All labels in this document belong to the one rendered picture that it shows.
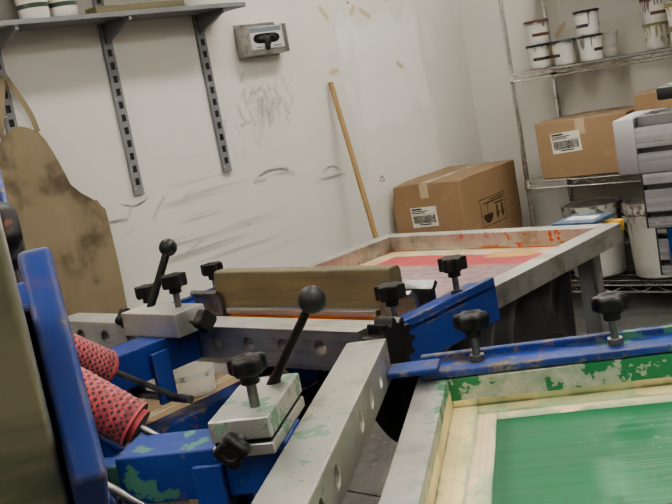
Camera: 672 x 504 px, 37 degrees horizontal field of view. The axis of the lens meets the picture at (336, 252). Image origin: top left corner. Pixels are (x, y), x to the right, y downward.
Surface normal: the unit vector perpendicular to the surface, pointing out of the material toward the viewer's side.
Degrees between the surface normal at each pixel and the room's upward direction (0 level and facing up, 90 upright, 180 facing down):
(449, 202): 90
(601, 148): 91
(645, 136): 90
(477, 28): 90
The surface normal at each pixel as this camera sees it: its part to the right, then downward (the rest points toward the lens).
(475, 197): 0.78, -0.04
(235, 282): -0.64, 0.24
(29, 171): 0.43, 0.07
